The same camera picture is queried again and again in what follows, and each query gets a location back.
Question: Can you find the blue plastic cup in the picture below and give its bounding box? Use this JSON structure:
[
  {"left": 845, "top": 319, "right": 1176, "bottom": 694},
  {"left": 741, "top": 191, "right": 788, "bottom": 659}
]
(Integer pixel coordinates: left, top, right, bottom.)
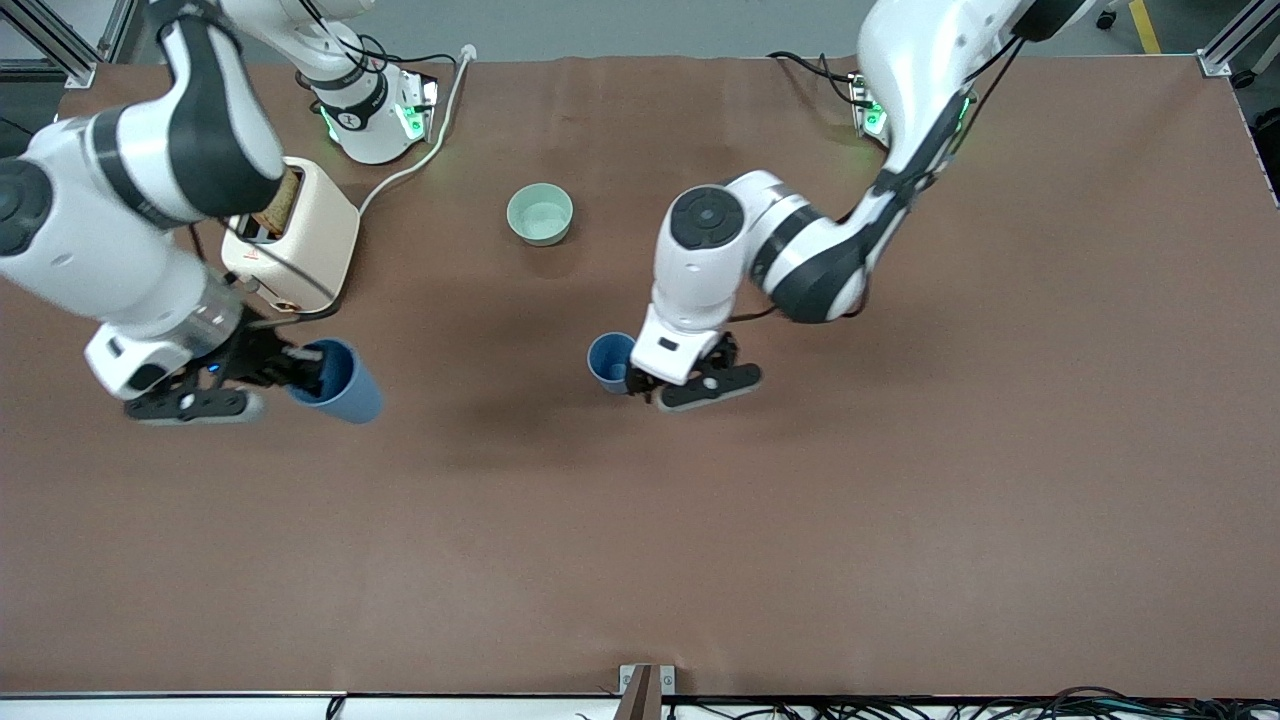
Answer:
[
  {"left": 587, "top": 333, "right": 641, "bottom": 395},
  {"left": 288, "top": 338, "right": 385, "bottom": 425}
]

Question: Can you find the cream white toaster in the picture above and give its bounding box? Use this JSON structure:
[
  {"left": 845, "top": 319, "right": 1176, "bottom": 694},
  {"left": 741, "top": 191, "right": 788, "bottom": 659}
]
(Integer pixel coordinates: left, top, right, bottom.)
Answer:
[{"left": 222, "top": 157, "right": 361, "bottom": 317}]

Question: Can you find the brown bread slice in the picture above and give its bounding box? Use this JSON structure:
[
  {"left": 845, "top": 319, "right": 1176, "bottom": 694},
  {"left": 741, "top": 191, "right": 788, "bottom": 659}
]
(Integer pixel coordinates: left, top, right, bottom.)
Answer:
[{"left": 260, "top": 168, "right": 302, "bottom": 237}]

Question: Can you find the mint green bowl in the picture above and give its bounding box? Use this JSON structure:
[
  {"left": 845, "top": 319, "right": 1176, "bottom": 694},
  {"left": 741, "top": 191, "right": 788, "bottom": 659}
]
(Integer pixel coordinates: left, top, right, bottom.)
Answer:
[{"left": 506, "top": 183, "right": 575, "bottom": 247}]

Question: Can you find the white toaster power cable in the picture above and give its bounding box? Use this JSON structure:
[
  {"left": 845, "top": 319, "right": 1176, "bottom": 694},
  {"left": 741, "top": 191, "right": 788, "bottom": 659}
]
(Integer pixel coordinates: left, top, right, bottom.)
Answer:
[{"left": 357, "top": 44, "right": 478, "bottom": 217}]

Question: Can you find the grey metal table bracket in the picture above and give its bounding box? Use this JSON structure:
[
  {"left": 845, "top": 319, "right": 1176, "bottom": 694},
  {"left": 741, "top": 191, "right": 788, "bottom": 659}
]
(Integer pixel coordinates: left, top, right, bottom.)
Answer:
[{"left": 619, "top": 664, "right": 677, "bottom": 720}]

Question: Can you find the black left arm base cable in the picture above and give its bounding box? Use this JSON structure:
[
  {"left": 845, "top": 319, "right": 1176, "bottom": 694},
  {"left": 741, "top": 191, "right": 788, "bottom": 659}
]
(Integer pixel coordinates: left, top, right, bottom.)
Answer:
[{"left": 767, "top": 50, "right": 863, "bottom": 107}]

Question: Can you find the black arm base cable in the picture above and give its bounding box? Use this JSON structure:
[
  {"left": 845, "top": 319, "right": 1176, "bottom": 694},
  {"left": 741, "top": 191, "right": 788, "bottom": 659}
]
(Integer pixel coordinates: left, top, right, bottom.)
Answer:
[
  {"left": 290, "top": 0, "right": 457, "bottom": 93},
  {"left": 767, "top": 50, "right": 863, "bottom": 107}
]

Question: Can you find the aluminium frame profile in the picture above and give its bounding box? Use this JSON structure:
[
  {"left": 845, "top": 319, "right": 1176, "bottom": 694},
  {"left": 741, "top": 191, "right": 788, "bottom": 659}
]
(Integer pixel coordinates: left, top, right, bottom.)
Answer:
[
  {"left": 1197, "top": 0, "right": 1280, "bottom": 78},
  {"left": 0, "top": 0, "right": 137, "bottom": 89}
]

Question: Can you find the black right arm base cable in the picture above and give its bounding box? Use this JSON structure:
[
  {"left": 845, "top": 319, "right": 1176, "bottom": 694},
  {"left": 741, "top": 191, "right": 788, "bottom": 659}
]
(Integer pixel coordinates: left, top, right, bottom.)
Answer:
[{"left": 290, "top": 0, "right": 457, "bottom": 93}]

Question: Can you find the black cable bundle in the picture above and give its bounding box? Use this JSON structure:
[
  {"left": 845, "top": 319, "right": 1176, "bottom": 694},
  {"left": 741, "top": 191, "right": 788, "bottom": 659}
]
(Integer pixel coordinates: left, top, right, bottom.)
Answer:
[{"left": 660, "top": 685, "right": 1280, "bottom": 720}]

